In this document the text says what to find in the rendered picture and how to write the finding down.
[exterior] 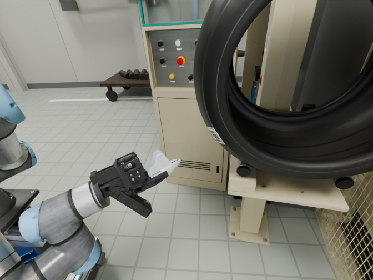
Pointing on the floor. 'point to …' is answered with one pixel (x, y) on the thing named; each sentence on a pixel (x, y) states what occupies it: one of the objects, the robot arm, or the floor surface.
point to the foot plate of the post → (234, 233)
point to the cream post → (279, 76)
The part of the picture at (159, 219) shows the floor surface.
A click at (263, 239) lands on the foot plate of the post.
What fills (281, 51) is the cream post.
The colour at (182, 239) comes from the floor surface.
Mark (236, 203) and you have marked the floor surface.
